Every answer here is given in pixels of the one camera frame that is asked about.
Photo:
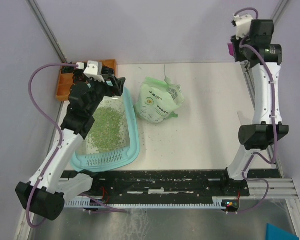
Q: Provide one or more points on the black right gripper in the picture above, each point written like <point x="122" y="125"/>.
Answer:
<point x="235" y="41"/>

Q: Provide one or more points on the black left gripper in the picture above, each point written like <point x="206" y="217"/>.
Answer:
<point x="117" y="88"/>

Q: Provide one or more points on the magenta plastic litter scoop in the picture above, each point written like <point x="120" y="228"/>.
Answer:
<point x="230" y="49"/>

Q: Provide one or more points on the green cat litter bag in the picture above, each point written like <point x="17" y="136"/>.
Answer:
<point x="158" y="100"/>

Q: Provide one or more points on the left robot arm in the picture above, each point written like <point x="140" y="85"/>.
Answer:
<point x="43" y="195"/>

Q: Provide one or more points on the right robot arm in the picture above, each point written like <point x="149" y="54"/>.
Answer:
<point x="252" y="43"/>

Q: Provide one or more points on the green litter pellets pile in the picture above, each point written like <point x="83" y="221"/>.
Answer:
<point x="109" y="132"/>

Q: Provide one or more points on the teal plastic litter box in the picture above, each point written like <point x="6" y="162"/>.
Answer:
<point x="103" y="162"/>

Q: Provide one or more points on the black round part in tray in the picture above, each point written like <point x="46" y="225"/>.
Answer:
<point x="107" y="71"/>

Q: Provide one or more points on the orange wooden compartment tray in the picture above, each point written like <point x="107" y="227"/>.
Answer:
<point x="65" y="80"/>

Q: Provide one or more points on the white plastic bag clip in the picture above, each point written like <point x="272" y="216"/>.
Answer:
<point x="241" y="118"/>

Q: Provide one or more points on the small circuit board with LEDs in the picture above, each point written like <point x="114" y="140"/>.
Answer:
<point x="232" y="205"/>

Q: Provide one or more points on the blue foam pad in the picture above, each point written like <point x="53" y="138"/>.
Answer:
<point x="275" y="233"/>

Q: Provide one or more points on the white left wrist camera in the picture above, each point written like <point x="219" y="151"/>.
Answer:
<point x="92" y="70"/>

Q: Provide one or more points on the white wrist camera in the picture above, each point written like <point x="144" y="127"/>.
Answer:
<point x="242" y="24"/>
<point x="92" y="70"/>

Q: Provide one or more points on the black ring part in tray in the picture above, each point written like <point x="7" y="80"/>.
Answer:
<point x="79" y="76"/>

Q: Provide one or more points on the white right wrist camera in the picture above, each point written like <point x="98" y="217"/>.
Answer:
<point x="242" y="24"/>

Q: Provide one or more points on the black mounting base plate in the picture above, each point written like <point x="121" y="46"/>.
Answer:
<point x="166" y="187"/>

